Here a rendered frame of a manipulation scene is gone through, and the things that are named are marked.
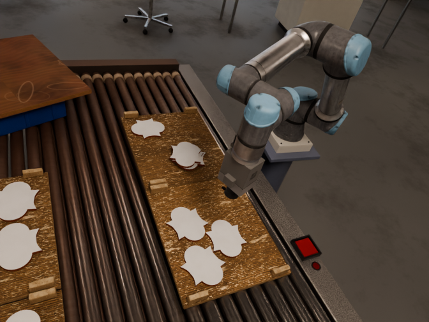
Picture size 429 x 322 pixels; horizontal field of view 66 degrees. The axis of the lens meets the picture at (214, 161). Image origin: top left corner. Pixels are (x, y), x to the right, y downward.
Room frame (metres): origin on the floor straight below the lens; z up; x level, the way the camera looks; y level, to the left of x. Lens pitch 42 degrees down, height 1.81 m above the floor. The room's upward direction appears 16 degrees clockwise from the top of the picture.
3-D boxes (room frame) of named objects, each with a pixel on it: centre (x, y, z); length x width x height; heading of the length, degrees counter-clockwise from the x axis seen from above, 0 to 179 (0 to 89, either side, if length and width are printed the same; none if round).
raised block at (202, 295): (0.41, -0.06, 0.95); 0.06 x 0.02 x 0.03; 124
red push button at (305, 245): (0.69, -0.37, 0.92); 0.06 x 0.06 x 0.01; 35
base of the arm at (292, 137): (1.33, -0.30, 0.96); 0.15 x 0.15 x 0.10
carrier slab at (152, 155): (0.99, 0.17, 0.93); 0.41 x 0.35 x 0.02; 34
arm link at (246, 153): (0.65, -0.07, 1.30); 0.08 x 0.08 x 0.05
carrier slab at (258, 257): (0.65, -0.06, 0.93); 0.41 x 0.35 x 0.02; 34
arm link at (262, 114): (0.65, -0.07, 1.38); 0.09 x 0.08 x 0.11; 152
